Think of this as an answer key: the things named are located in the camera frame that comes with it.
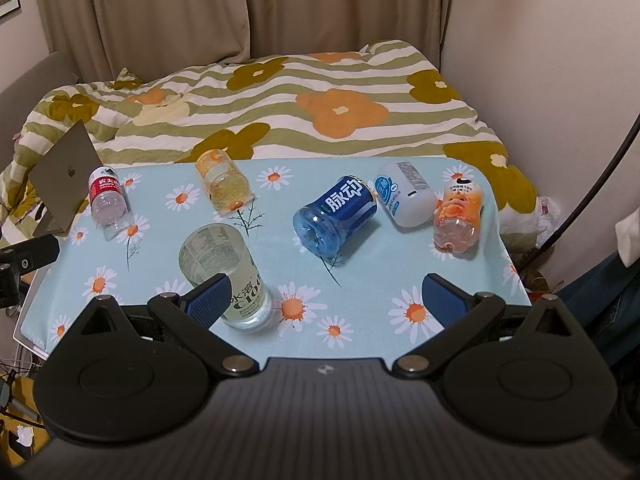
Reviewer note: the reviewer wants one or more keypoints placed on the white plastic bag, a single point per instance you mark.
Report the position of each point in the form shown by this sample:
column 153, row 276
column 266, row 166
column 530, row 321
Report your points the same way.
column 550, row 210

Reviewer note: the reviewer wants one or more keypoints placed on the yellow floral cloth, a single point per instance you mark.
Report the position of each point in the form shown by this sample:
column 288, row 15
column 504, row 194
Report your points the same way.
column 20, row 440

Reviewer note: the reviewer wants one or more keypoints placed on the yellow cup orange label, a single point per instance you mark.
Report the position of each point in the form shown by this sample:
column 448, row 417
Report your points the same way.
column 220, row 180

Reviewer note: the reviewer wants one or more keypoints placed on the beige curtain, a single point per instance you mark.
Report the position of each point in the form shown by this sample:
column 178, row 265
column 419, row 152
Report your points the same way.
column 200, row 10

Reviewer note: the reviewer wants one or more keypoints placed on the dark blue cloth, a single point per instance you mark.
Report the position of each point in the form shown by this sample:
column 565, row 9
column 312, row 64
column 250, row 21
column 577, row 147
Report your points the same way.
column 610, row 300

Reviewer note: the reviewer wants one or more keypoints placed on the black clamp mount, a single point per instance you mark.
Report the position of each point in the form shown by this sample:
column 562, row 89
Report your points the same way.
column 30, row 255

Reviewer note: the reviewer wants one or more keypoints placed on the white plastic cup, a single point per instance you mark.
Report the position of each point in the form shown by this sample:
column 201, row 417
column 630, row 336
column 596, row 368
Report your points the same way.
column 410, row 200

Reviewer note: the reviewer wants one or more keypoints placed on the white cloth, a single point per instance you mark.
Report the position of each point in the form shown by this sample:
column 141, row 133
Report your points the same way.
column 630, row 240

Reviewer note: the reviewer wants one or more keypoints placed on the grey laptop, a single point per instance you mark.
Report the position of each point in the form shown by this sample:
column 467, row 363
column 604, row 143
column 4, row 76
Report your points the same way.
column 65, row 175

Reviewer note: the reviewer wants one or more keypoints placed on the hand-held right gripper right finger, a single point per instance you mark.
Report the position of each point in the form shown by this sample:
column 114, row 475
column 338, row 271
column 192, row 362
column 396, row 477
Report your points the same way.
column 444, row 297

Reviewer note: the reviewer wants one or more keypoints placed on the clear cup orange print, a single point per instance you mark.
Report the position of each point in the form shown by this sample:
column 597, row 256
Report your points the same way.
column 457, row 215

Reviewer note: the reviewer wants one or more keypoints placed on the blue plastic cup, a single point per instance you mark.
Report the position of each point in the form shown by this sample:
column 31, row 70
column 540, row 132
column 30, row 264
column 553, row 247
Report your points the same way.
column 345, row 205

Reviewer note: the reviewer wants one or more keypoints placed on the light blue daisy tablecloth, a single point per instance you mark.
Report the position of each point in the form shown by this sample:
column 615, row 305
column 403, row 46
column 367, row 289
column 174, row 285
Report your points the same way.
column 300, row 270

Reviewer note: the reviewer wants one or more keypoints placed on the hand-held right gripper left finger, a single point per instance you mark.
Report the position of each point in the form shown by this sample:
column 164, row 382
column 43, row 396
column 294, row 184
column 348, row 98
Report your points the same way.
column 207, row 302

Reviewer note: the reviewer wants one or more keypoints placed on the clear cup red label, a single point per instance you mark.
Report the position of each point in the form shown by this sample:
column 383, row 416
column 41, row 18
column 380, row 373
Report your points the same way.
column 105, row 195

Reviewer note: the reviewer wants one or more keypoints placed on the clear cup white green label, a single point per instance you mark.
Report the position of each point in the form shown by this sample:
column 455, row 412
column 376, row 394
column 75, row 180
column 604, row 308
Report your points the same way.
column 220, row 255

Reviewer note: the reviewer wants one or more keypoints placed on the striped floral blanket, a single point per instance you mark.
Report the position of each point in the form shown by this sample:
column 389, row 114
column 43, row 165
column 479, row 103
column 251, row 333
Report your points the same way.
column 300, row 110

